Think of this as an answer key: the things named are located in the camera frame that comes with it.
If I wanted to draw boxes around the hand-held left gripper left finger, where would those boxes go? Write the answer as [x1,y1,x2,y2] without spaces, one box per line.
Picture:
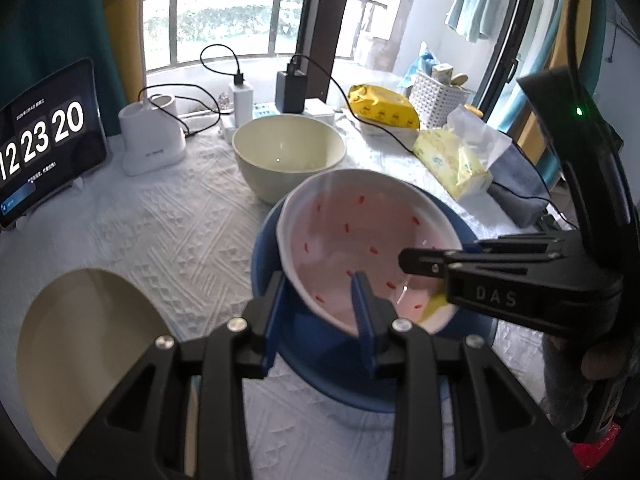
[56,270,288,480]

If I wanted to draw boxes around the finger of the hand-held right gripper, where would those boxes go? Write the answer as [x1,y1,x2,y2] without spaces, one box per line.
[462,232,576,255]
[398,247,481,281]

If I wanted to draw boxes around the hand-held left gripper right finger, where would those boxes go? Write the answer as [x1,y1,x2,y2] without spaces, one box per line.
[348,271,583,480]

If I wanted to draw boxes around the blue bowl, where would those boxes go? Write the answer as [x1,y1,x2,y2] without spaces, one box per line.
[251,192,498,413]

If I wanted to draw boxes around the pink speckled white bowl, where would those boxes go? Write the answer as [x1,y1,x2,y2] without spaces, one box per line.
[276,169,463,336]

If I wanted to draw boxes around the cream bowl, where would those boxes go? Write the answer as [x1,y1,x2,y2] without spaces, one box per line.
[231,114,347,205]

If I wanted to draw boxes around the cream plate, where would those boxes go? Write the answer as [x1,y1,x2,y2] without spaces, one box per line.
[16,268,201,463]

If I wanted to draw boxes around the person's right hand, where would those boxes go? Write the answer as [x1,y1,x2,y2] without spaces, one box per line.
[580,342,623,383]

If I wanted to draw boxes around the grey fabric pouch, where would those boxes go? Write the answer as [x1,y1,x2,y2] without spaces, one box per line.
[487,142,553,228]

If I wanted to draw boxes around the yellow tissue pack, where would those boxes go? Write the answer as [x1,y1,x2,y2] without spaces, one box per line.
[412,105,516,198]

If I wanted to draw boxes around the white embossed tablecloth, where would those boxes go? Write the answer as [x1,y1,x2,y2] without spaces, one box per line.
[0,110,576,480]

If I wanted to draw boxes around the yellow wet wipes pack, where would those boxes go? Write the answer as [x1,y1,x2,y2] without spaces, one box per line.
[347,84,421,131]

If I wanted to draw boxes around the white woven basket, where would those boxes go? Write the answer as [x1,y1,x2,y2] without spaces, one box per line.
[409,70,476,131]

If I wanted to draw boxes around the red cloth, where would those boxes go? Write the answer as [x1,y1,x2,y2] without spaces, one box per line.
[570,422,626,472]

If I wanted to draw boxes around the white power strip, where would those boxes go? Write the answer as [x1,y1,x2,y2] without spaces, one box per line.
[222,99,335,143]

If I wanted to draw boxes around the blue plastic bag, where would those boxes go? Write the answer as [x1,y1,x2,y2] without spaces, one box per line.
[399,42,433,88]

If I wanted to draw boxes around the teal curtain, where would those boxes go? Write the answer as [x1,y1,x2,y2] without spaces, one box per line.
[0,0,126,111]
[545,0,626,186]

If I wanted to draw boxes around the yellow curtain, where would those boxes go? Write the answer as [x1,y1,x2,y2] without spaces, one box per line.
[100,0,147,106]
[530,0,581,161]

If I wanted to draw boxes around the black charger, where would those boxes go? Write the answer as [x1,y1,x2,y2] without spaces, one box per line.
[275,57,306,113]

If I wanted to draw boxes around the white charger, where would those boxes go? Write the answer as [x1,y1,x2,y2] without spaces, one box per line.
[228,74,254,126]

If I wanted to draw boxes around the light blue hanging towel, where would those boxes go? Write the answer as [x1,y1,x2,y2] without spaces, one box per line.
[445,0,511,43]

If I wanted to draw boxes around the tablet with clock display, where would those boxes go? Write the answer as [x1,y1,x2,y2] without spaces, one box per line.
[0,57,110,229]

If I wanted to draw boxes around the balcony railing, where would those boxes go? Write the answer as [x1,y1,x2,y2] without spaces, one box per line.
[142,0,388,68]

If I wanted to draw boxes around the black charger cable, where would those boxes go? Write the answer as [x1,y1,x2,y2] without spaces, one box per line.
[200,44,246,86]
[290,53,426,153]

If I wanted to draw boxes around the black lamp cable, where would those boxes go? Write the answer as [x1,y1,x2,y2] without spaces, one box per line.
[138,85,222,137]

